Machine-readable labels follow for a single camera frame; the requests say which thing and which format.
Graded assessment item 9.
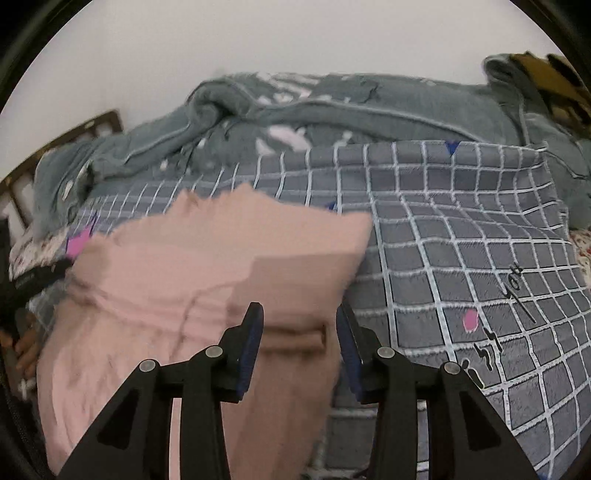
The dark wooden headboard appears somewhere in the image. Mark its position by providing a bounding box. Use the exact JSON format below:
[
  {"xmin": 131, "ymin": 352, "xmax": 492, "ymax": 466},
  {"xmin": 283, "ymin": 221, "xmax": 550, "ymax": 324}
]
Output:
[{"xmin": 0, "ymin": 110, "xmax": 124, "ymax": 232}]

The floral bed sheet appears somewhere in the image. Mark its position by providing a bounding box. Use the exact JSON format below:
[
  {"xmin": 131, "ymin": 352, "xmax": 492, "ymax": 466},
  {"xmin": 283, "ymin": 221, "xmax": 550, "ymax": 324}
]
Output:
[{"xmin": 8, "ymin": 226, "xmax": 591, "ymax": 284}]

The khaki cap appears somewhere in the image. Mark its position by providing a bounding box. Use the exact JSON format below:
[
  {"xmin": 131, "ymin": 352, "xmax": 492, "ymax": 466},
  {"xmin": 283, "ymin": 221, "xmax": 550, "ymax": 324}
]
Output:
[{"xmin": 510, "ymin": 52, "xmax": 591, "ymax": 130}]

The grey-green fleece blanket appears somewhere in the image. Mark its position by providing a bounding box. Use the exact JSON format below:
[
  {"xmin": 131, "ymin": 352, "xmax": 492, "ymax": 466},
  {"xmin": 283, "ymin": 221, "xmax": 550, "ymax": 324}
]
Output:
[{"xmin": 32, "ymin": 53, "xmax": 591, "ymax": 236}]

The pink knitted garment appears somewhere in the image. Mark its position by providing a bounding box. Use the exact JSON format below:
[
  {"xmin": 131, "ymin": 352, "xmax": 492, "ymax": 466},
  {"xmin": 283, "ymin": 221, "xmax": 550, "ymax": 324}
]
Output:
[{"xmin": 37, "ymin": 182, "xmax": 374, "ymax": 480}]

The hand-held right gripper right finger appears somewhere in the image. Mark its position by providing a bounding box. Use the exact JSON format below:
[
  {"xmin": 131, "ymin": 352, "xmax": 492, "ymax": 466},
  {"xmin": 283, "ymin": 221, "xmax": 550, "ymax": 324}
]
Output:
[{"xmin": 335, "ymin": 302, "xmax": 541, "ymax": 480}]

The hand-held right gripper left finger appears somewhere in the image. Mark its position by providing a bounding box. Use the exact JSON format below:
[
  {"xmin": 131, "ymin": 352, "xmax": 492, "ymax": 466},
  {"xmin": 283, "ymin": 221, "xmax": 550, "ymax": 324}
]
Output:
[{"xmin": 55, "ymin": 302, "xmax": 265, "ymax": 480}]

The person's left hand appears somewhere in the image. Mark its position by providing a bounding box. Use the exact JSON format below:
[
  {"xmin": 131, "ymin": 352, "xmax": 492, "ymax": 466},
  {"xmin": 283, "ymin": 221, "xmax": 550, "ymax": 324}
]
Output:
[{"xmin": 13, "ymin": 323, "xmax": 45, "ymax": 394}]

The grey checked blanket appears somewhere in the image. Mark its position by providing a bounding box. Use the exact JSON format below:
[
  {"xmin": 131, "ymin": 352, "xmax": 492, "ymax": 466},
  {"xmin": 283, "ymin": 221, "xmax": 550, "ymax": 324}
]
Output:
[{"xmin": 9, "ymin": 138, "xmax": 591, "ymax": 480}]

